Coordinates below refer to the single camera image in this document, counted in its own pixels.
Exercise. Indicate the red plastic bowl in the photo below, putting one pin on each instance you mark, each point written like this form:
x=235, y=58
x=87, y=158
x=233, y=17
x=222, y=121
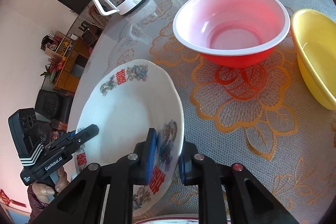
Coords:
x=236, y=16

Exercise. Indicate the yellow plastic bowl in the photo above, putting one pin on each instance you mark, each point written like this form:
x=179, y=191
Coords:
x=315, y=56

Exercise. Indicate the person's left hand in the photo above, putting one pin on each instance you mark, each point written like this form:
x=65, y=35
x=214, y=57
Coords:
x=63, y=179

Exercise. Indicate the person's left forearm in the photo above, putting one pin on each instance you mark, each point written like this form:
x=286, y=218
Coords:
x=35, y=211

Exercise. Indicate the potted plant with red flowers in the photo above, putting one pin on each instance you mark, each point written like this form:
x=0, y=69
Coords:
x=48, y=71

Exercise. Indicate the white printed plate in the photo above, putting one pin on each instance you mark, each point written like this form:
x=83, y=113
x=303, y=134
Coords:
x=126, y=113

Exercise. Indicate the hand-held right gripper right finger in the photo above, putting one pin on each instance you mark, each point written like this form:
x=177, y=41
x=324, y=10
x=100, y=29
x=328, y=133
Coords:
x=182, y=169

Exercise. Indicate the wooden cabinet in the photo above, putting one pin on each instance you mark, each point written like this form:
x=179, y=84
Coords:
x=71, y=61

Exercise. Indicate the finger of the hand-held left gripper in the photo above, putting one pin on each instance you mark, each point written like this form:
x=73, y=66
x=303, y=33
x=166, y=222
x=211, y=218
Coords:
x=84, y=133

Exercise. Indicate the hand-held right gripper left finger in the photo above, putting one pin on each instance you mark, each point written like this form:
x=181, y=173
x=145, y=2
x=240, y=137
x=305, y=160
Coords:
x=151, y=158

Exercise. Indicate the lace tablecloth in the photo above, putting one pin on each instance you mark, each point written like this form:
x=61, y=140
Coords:
x=236, y=113

